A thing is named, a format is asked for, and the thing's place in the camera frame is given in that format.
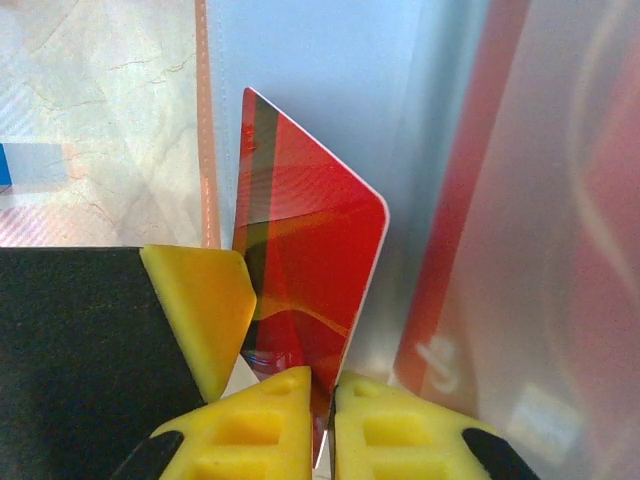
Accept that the pink card holder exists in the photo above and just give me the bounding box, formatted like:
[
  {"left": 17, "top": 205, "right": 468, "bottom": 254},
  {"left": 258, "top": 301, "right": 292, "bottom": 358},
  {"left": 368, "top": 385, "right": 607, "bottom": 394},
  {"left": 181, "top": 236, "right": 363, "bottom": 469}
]
[{"left": 0, "top": 0, "right": 640, "bottom": 451}]

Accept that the orange blue toy brick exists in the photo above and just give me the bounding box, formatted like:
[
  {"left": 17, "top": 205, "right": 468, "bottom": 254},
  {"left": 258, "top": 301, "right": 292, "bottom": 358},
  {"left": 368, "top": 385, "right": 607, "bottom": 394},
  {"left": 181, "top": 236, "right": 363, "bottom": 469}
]
[{"left": 0, "top": 142, "right": 69, "bottom": 187}]

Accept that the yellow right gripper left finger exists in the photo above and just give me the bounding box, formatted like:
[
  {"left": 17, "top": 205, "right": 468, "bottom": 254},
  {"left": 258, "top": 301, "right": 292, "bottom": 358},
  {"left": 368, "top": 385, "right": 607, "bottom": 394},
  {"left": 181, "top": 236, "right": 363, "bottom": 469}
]
[{"left": 122, "top": 364, "right": 314, "bottom": 480}]

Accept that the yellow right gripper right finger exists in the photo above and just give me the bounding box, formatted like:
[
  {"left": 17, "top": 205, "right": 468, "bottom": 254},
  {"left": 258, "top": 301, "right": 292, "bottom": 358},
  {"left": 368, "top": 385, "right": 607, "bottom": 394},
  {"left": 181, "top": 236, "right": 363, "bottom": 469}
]
[{"left": 332, "top": 369, "right": 541, "bottom": 480}]

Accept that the red credit card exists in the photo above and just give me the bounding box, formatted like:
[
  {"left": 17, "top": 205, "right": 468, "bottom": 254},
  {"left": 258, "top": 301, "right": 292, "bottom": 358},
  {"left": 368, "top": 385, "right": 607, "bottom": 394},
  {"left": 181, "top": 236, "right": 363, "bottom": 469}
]
[{"left": 232, "top": 87, "right": 391, "bottom": 471}]

